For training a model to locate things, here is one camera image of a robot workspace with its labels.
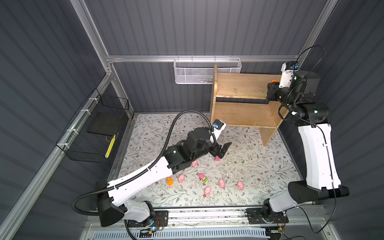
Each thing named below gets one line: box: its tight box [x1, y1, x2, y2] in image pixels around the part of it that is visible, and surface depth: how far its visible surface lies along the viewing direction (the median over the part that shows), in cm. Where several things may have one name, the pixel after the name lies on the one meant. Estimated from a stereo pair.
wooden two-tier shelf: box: [210, 64, 289, 147], surface depth 88 cm
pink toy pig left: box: [178, 174, 185, 183], surface depth 87 cm
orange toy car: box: [166, 176, 174, 186], surface depth 86 cm
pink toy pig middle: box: [219, 178, 226, 189], surface depth 86 cm
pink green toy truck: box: [199, 173, 208, 183], surface depth 86 cm
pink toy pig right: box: [237, 180, 244, 191], surface depth 84 cm
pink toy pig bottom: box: [204, 186, 211, 196], surface depth 83 cm
